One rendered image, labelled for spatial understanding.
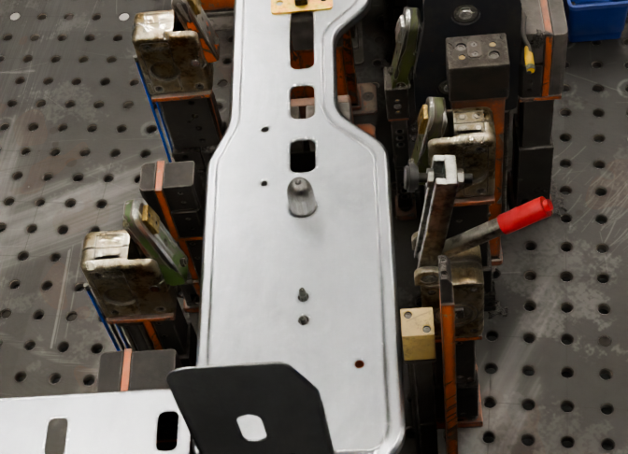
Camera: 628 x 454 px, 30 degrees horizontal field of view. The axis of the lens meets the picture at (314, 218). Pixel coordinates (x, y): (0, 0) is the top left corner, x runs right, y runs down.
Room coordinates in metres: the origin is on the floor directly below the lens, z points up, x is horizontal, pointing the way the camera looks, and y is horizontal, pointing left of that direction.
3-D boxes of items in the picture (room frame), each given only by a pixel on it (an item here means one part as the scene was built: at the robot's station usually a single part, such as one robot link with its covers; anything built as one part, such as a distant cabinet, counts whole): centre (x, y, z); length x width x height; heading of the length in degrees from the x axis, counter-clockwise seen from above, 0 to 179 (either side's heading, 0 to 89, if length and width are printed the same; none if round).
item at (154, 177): (0.92, 0.17, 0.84); 0.11 x 0.08 x 0.29; 82
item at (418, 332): (0.60, -0.08, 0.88); 0.04 x 0.04 x 0.36; 82
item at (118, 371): (0.65, 0.22, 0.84); 0.11 x 0.10 x 0.28; 82
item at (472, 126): (0.85, -0.19, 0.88); 0.11 x 0.09 x 0.37; 82
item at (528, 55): (0.93, -0.28, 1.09); 0.10 x 0.01 x 0.01; 172
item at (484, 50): (0.91, -0.22, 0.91); 0.07 x 0.05 x 0.42; 82
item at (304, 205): (0.83, 0.01, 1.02); 0.03 x 0.03 x 0.07
